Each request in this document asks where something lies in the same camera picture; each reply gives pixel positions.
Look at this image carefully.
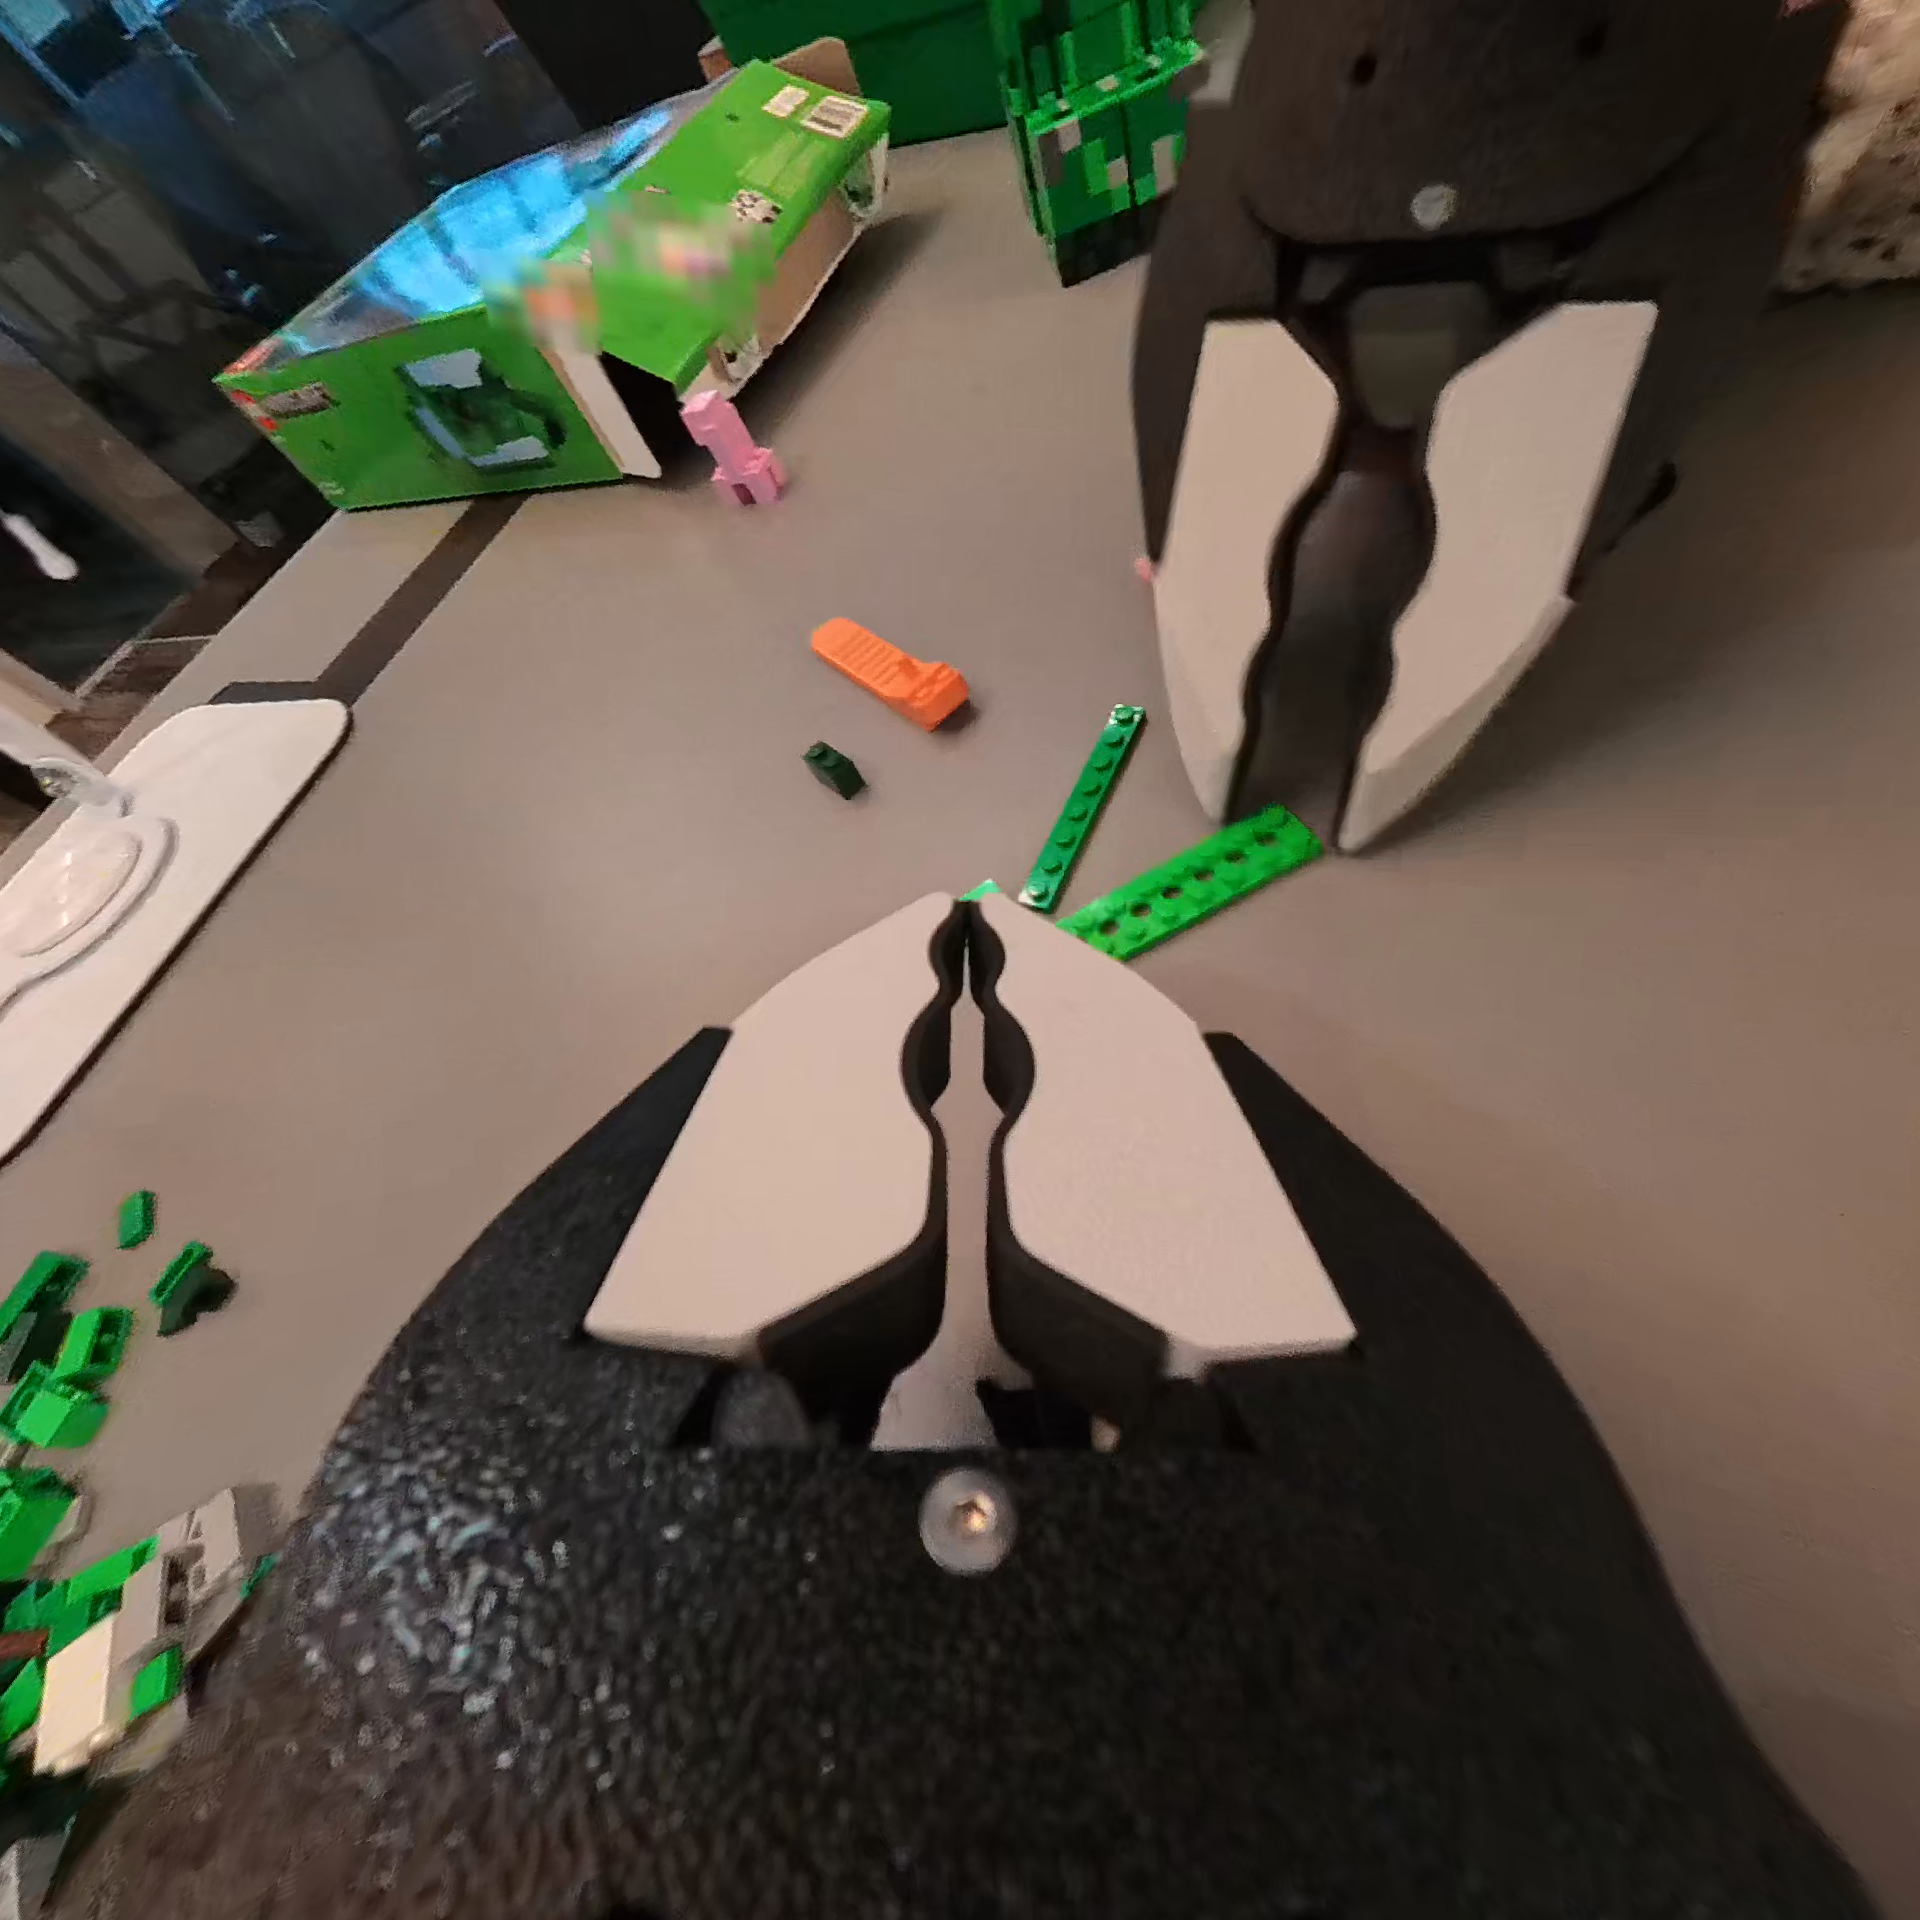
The pink lego pig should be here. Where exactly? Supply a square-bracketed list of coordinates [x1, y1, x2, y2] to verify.
[679, 391, 785, 511]

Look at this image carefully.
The pile of lego pieces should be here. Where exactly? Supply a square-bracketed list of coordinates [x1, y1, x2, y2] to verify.
[0, 1193, 287, 1893]

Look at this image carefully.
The narrow green lego plate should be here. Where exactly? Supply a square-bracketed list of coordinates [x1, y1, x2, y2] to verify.
[1017, 703, 1151, 917]

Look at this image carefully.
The green pixelated lego model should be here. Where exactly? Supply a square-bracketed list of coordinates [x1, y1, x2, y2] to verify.
[989, 0, 1212, 291]

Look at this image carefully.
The wide green lego plate with holes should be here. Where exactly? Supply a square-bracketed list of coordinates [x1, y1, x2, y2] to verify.
[1055, 805, 1331, 964]

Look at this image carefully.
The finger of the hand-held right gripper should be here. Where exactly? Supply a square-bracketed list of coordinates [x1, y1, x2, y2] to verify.
[1331, 302, 1662, 856]
[1151, 317, 1344, 822]

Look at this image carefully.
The white rounded mat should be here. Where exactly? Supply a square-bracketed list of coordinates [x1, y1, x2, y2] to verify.
[0, 697, 351, 1160]

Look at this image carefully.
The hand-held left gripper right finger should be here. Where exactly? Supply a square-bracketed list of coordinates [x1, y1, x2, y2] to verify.
[971, 901, 1361, 1377]

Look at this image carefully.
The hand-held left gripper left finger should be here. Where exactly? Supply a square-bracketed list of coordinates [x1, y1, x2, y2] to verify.
[582, 895, 977, 1364]

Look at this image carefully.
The orange brick separator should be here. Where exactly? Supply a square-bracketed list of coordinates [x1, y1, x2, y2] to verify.
[810, 617, 975, 734]

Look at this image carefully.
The green lego box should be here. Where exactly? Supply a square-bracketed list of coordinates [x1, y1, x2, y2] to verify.
[214, 42, 896, 514]

